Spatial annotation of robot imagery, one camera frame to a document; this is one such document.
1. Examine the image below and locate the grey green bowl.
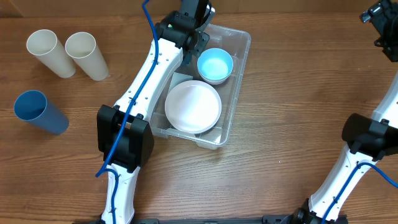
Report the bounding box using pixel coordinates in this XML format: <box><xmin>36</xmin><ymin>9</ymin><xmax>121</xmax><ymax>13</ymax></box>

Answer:
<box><xmin>201</xmin><ymin>76</ymin><xmax>229</xmax><ymax>85</ymax></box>

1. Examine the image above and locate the light blue bowl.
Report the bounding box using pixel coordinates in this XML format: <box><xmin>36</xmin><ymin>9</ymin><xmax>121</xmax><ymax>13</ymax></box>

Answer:
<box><xmin>197</xmin><ymin>48</ymin><xmax>234</xmax><ymax>80</ymax></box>

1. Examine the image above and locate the white label in bin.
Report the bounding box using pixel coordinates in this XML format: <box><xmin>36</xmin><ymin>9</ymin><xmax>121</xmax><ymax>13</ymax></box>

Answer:
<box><xmin>169</xmin><ymin>72</ymin><xmax>193</xmax><ymax>91</ymax></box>

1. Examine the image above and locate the cream plastic cup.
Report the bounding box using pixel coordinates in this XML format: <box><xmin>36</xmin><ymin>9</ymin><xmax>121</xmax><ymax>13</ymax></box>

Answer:
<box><xmin>65</xmin><ymin>32</ymin><xmax>109</xmax><ymax>81</ymax></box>
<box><xmin>26</xmin><ymin>29</ymin><xmax>76</xmax><ymax>78</ymax></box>

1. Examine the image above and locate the clear plastic storage bin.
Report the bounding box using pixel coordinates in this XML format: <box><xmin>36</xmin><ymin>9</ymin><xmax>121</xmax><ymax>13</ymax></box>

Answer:
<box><xmin>150</xmin><ymin>24</ymin><xmax>251</xmax><ymax>150</ymax></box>

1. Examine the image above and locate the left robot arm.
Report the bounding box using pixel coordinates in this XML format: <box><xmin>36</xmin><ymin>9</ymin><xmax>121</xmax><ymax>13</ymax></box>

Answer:
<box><xmin>96</xmin><ymin>0</ymin><xmax>215</xmax><ymax>223</ymax></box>

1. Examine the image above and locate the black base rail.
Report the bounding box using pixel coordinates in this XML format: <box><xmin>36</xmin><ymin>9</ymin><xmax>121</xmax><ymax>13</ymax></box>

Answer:
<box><xmin>131</xmin><ymin>215</ymin><xmax>294</xmax><ymax>224</ymax></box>

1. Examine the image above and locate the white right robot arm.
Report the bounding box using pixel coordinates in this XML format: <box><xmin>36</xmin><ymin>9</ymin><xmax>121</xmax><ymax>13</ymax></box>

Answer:
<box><xmin>282</xmin><ymin>0</ymin><xmax>397</xmax><ymax>223</ymax></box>

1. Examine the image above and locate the blue plastic cup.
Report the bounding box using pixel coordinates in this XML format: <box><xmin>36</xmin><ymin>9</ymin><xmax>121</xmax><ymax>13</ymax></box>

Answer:
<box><xmin>14</xmin><ymin>90</ymin><xmax>69</xmax><ymax>135</ymax></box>

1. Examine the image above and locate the pink plate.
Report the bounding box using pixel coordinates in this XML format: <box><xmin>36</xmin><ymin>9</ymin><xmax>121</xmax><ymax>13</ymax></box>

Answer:
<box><xmin>165</xmin><ymin>80</ymin><xmax>222</xmax><ymax>134</ymax></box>

